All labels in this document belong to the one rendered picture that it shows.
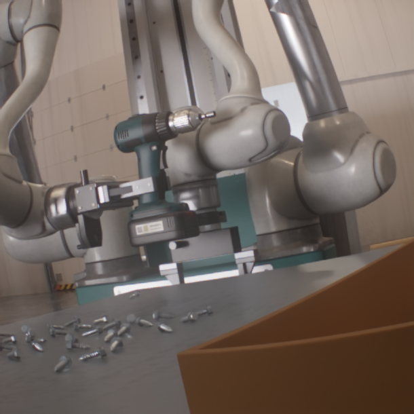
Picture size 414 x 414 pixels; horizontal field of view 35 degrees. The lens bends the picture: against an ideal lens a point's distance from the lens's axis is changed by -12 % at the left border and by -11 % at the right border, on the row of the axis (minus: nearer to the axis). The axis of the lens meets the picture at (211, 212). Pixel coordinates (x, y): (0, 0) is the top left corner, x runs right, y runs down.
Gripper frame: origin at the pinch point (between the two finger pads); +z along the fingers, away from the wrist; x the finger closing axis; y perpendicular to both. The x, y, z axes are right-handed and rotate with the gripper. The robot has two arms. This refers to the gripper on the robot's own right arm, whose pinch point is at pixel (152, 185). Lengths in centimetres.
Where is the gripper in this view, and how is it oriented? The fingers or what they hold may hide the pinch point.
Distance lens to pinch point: 129.2
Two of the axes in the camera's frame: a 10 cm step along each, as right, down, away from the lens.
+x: 4.1, -0.5, 9.1
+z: 8.9, -1.7, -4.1
